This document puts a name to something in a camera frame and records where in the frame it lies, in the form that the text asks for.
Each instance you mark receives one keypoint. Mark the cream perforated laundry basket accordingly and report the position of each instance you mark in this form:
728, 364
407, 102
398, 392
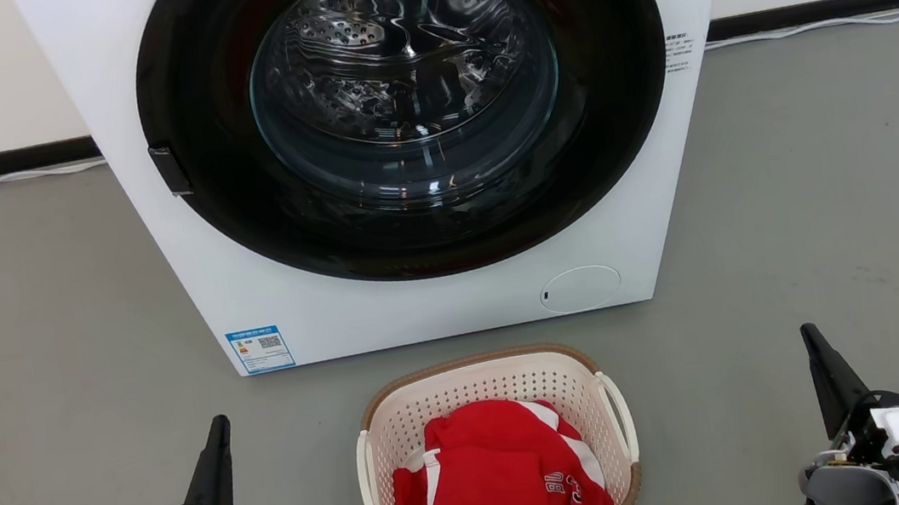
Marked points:
474, 385

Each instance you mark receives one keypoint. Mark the blue energy label sticker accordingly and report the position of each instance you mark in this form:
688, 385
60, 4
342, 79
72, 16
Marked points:
260, 349

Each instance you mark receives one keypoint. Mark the white front-load washing machine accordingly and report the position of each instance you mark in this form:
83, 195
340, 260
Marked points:
237, 300

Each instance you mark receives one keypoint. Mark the round white filter cover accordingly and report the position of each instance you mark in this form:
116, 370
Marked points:
581, 289

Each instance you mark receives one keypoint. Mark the red and white garment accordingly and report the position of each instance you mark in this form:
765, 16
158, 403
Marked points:
485, 475

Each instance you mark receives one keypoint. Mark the small printed text label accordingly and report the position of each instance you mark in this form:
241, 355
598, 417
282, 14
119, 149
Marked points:
679, 53

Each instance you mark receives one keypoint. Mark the black round glass washer door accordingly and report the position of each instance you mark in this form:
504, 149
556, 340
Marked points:
200, 103

